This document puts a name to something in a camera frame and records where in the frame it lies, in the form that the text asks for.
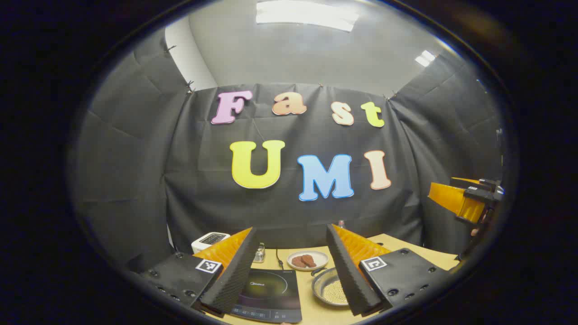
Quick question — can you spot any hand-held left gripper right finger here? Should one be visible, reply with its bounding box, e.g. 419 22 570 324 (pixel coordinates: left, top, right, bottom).
326 223 452 316

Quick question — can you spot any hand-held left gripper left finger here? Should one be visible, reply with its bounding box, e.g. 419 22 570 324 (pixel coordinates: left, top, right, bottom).
140 227 261 316

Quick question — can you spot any pile of soybeans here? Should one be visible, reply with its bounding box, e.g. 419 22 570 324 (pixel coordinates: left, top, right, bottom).
323 280 349 305

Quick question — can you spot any steel pot with black handle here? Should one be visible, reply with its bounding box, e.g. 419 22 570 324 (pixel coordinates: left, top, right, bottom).
311 266 351 307

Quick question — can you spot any black induction cooktop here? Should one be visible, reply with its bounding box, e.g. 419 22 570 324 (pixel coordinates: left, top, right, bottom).
230 269 303 324

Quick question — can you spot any white round plate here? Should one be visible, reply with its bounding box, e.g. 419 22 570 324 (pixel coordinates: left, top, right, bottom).
287 251 329 271

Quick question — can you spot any white toaster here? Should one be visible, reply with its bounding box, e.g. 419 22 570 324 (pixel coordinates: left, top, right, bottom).
191 232 231 254

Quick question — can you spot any large ceiling light panel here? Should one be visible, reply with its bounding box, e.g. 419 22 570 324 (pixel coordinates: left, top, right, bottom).
256 0 359 32

